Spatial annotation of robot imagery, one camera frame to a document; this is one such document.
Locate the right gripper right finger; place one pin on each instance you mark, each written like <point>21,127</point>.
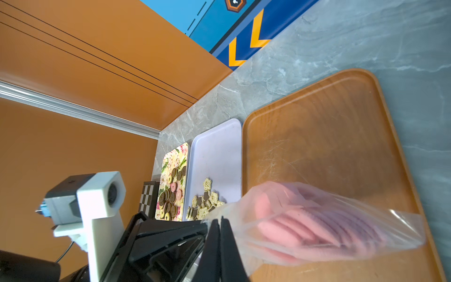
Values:
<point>232,269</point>

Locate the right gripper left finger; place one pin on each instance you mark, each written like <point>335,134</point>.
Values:
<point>209,267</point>

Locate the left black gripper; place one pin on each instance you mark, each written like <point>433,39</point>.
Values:
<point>153,250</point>

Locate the ziploc bag pink cookies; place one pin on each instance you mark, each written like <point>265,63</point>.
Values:
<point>290,224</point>

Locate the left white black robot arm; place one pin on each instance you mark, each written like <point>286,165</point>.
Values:
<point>18,268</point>

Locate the poured mixed cookies pile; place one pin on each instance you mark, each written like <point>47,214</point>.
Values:
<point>202,205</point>

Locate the black white checkerboard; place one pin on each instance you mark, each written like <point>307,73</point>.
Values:
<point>148,199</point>

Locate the floral pattern tray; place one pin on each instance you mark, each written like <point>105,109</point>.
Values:
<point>176,157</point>

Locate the lavender plastic tray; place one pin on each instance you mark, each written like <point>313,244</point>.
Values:
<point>216,154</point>

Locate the brown plastic tray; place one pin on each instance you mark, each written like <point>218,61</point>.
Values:
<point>337,135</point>

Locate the poured ring cookies pile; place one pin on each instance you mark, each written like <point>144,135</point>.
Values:
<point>171,194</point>

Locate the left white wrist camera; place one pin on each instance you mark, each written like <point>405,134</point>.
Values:
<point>86,208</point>

